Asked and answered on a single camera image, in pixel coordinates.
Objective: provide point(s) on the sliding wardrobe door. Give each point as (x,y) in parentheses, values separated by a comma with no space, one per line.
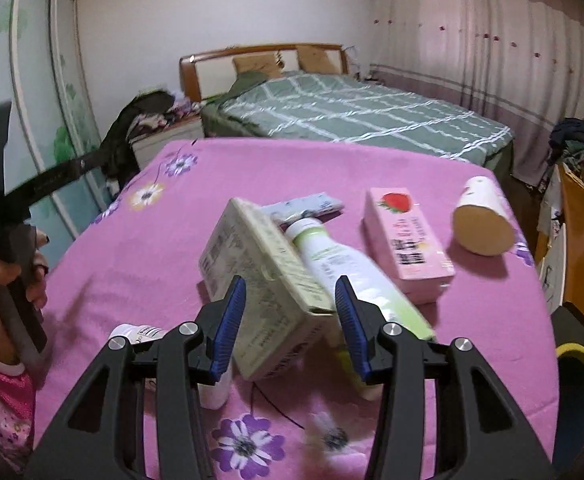
(41,75)

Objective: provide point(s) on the clothes pile on cabinet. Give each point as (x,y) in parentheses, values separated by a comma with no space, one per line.
(566,133)

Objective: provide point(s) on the left brown pillow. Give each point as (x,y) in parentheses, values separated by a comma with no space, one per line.
(265,63)

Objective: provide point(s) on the white supplement bottle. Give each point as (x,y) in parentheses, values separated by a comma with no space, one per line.
(190,370)

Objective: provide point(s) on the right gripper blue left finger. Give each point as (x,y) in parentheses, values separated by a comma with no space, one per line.
(227,320)

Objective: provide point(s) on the blue patterned wrapper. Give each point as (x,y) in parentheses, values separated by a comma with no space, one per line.
(316,206)

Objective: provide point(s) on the pink white curtain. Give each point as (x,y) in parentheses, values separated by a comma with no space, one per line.
(519,62)

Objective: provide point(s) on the brown pillow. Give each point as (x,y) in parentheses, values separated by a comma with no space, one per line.
(315,60)
(265,63)

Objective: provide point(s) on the wooden headboard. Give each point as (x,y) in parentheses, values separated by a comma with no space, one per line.
(208,74)

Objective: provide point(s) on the pink floral sleeve forearm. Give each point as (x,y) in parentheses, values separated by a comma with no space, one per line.
(16,415)

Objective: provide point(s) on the right brown pillow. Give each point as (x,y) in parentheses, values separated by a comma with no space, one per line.
(315,60)

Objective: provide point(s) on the yellow rimmed trash bin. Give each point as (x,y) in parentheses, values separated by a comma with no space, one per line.
(569,440)

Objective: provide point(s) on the green white lotion bottle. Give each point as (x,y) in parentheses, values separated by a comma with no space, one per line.
(328,260)

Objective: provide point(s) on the pink strawberry milk carton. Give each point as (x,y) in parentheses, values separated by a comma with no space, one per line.
(404,245)

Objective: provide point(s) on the white paper cup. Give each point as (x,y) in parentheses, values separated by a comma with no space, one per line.
(481,221)

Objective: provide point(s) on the beige cardboard box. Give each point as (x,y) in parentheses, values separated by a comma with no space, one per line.
(286,309)

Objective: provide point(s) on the white nightstand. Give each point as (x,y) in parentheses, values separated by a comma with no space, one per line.
(146,147)

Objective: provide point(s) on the black jacket on nightstand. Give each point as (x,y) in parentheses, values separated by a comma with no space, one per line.
(120,164)

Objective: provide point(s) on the bed with green quilt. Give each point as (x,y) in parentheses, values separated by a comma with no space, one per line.
(340,109)

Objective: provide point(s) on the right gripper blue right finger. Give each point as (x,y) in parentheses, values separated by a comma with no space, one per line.
(359,322)

